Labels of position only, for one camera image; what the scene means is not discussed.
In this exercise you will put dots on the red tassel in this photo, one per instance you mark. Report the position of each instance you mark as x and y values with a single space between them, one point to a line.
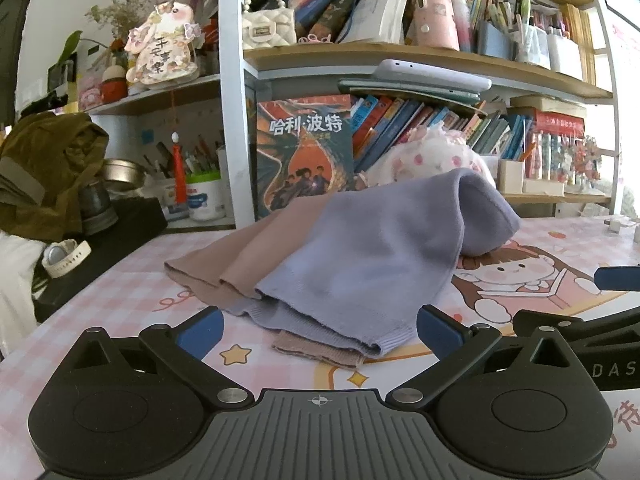
179 175

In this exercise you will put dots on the dark metal cup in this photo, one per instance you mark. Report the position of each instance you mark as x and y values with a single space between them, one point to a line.
97 207

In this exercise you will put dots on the white wristwatch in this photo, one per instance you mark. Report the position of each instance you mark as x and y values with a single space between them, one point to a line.
62 257

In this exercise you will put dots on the white and wood bookshelf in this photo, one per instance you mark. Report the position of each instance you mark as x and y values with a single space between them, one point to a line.
232 110

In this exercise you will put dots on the metal bowl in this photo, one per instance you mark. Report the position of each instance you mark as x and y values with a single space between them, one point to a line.
122 172

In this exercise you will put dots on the bunch of pens in cup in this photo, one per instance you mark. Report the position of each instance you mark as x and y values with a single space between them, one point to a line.
200 157

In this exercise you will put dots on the olive green jacket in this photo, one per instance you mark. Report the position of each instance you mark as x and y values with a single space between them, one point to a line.
45 160

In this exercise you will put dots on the row of white pen holders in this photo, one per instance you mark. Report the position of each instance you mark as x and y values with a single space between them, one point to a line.
540 45

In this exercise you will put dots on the stack of leaning books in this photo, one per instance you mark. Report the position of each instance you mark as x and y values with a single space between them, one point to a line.
325 5

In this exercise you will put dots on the white jar with green lid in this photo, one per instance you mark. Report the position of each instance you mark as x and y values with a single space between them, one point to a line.
206 197

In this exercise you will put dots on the row of colourful books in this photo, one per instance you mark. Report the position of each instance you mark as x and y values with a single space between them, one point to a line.
395 120

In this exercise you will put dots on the purple and tan knit sweater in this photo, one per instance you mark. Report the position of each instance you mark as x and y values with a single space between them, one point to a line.
360 260

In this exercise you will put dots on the red boxed book set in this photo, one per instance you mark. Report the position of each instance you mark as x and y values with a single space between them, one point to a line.
557 135

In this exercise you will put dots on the white charger plug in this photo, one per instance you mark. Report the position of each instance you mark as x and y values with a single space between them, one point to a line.
619 224

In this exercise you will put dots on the white tablet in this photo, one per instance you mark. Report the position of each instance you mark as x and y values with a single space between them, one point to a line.
435 75

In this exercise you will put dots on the pink flower decoration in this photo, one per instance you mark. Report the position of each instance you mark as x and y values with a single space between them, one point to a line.
592 165

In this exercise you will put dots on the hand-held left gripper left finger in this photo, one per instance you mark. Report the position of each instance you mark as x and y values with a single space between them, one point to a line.
202 332

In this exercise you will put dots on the large illustrated book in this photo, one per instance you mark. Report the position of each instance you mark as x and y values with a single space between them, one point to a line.
300 160

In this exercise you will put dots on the white and pink plush bunny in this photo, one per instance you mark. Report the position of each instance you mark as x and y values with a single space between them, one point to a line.
430 155

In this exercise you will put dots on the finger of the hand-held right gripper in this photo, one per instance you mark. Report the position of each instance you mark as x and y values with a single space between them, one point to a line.
617 278
600 327

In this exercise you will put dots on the white quilted handbag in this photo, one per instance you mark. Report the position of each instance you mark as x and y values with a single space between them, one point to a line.
267 27

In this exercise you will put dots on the pink paper cat ornament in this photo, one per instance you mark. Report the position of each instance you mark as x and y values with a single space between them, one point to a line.
160 50

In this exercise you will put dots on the small white pen box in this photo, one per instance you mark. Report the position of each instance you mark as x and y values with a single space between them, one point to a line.
511 177

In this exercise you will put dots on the dried flower bunch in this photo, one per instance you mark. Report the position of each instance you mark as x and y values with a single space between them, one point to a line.
117 10

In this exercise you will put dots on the black case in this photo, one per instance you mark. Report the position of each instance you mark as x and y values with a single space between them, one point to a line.
130 230

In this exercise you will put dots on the pink dotted pencil case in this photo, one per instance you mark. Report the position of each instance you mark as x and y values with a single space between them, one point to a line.
432 15

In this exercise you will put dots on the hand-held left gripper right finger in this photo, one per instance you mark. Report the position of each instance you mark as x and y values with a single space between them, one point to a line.
440 331

